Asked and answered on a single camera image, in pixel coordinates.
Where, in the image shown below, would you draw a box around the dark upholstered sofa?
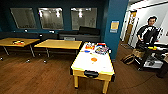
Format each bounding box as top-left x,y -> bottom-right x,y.
58,25 -> 102,44

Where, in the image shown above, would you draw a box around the grey rectangular panel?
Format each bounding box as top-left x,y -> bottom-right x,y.
63,36 -> 76,42

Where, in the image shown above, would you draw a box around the seated person dark shirt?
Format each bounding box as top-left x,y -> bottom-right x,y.
135,15 -> 163,51

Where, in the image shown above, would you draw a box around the colourful printed box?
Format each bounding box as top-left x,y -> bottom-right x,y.
94,45 -> 110,56

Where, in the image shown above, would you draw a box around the dark long wall bench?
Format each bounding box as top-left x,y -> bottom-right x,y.
0,30 -> 60,41

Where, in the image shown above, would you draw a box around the small red black object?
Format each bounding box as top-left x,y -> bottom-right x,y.
12,39 -> 26,46

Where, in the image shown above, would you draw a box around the orange snack packets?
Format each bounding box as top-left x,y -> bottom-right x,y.
84,43 -> 96,51

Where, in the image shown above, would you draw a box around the long wooden table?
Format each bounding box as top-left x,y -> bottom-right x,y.
33,39 -> 83,64
0,37 -> 41,61

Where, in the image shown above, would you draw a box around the yellow wall sign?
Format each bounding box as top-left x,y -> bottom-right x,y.
109,20 -> 120,34

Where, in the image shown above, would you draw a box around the red flat packet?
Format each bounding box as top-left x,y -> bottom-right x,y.
97,42 -> 107,47

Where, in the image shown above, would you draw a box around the interior glass window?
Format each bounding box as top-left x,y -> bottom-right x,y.
9,7 -> 38,30
70,7 -> 99,31
37,7 -> 65,31

